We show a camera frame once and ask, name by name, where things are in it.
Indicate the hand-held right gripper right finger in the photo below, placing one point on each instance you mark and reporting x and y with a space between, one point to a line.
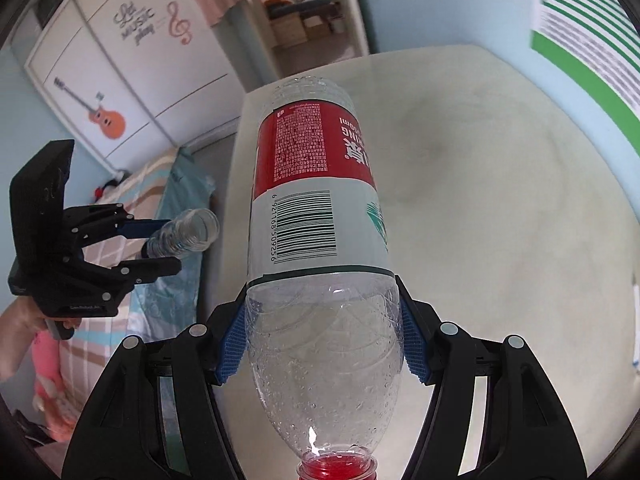
415 350

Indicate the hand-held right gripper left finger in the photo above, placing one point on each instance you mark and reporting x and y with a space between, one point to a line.
232 350

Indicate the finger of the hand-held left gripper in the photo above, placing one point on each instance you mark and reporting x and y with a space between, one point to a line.
155 266
145 227

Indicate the small clear ribbed bottle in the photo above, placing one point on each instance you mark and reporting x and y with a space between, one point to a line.
190 232

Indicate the red white label plastic bottle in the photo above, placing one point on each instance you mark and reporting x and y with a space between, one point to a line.
320 210

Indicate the person's left hand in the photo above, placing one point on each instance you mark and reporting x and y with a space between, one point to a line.
22 325

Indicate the plaid blanket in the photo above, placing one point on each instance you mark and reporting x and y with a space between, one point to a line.
145 180

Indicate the small red black toy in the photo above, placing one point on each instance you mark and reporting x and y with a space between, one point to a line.
102 191

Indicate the teal bed sheet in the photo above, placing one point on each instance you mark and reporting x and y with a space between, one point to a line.
185 185

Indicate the white wardrobe with guitar print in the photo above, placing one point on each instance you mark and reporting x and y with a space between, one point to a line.
125 60

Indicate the blue sofa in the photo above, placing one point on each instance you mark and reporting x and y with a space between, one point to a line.
300 7

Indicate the green white wall poster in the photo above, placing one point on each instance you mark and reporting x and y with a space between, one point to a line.
575 35

